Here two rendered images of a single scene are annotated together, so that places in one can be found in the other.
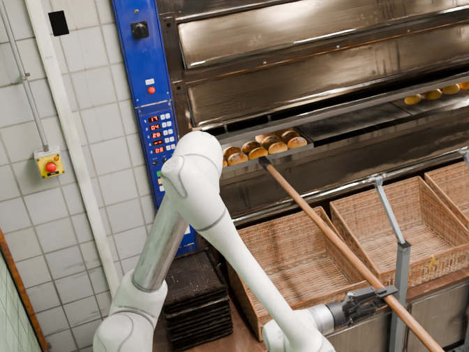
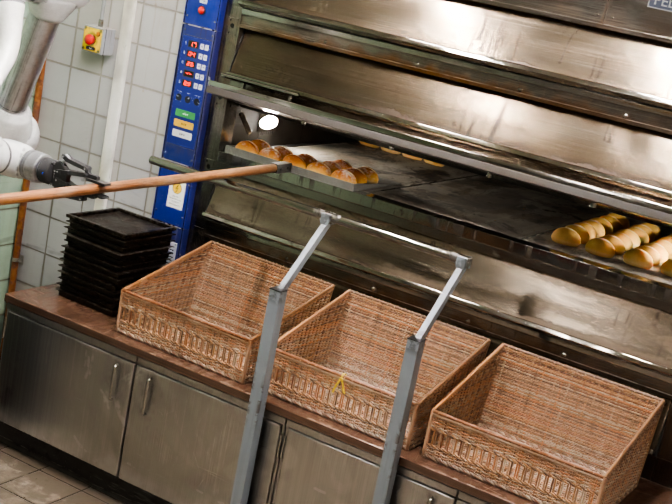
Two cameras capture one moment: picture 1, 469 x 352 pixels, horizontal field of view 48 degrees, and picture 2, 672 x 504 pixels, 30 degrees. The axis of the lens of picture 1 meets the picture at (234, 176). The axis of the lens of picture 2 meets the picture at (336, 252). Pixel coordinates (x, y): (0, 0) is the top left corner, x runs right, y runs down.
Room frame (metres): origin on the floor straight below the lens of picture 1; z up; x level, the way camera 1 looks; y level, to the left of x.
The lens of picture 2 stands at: (-0.75, -3.40, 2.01)
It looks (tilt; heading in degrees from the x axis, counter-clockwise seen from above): 14 degrees down; 45
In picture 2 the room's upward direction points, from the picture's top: 11 degrees clockwise
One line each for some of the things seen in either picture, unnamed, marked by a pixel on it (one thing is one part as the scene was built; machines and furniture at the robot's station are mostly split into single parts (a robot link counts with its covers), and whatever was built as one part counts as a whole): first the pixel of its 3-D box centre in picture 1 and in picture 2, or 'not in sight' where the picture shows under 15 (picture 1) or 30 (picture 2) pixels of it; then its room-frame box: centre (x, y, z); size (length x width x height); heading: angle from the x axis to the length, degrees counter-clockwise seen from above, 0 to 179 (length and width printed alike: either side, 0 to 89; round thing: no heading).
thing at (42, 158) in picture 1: (50, 162); (98, 39); (1.85, 0.72, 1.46); 0.10 x 0.07 x 0.10; 107
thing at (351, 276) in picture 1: (292, 268); (226, 307); (1.91, -0.23, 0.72); 0.56 x 0.49 x 0.28; 106
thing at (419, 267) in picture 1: (400, 232); (376, 364); (2.09, -0.80, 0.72); 0.56 x 0.49 x 0.28; 107
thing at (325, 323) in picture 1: (320, 320); (38, 167); (1.13, -0.21, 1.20); 0.09 x 0.06 x 0.09; 17
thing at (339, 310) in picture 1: (341, 312); (56, 173); (1.15, -0.28, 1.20); 0.09 x 0.07 x 0.08; 107
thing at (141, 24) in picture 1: (139, 24); not in sight; (1.98, 0.29, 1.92); 0.06 x 0.04 x 0.11; 107
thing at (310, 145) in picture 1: (247, 144); (314, 164); (2.32, -0.08, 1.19); 0.55 x 0.36 x 0.03; 107
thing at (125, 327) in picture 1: (122, 348); not in sight; (1.13, 0.40, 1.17); 0.18 x 0.16 x 0.22; 174
